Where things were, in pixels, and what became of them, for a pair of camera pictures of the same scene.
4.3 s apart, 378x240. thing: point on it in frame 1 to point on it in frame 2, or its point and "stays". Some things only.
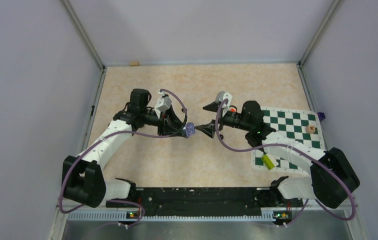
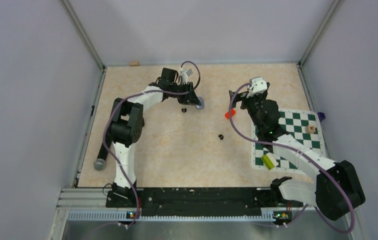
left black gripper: [169, 123] to [190, 97]
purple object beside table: [321, 116] stays
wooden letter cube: [311, 129] stays
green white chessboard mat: [303, 127] stays
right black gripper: [209, 128] to [262, 97]
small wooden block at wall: [134, 63] stays
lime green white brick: [269, 161] stays
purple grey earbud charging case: [190, 129] to [201, 107]
